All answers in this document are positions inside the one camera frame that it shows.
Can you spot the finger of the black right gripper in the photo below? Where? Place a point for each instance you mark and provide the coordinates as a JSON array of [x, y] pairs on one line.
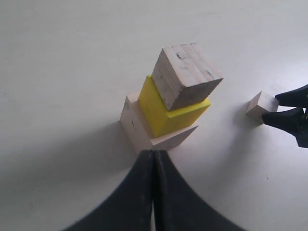
[[294, 122], [294, 98]]

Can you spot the large plain wooden cube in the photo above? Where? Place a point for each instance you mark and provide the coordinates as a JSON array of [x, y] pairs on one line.
[[140, 134]]

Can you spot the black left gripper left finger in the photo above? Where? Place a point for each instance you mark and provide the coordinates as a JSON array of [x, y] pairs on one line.
[[129, 207]]

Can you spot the small plain wooden cube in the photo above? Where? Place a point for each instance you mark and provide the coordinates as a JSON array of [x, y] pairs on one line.
[[261, 104]]

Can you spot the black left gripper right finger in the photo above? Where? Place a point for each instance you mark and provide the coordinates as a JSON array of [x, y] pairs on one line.
[[177, 207]]

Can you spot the medium plain wooden cube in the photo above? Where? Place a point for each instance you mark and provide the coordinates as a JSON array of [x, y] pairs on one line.
[[184, 75]]

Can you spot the yellow painted wooden cube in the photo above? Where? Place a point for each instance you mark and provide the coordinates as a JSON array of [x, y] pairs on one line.
[[161, 120]]

